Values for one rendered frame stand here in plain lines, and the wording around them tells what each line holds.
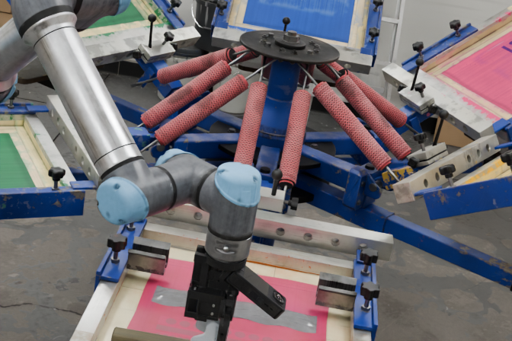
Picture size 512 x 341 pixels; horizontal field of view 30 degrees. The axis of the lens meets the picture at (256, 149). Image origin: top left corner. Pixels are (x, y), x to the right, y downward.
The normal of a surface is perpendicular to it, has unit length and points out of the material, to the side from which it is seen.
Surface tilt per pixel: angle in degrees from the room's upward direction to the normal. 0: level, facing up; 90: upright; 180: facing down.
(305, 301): 0
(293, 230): 90
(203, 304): 90
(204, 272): 90
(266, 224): 90
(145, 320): 0
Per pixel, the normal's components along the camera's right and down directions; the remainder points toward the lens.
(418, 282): 0.16, -0.91
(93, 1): 0.70, 0.56
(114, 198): -0.63, 0.20
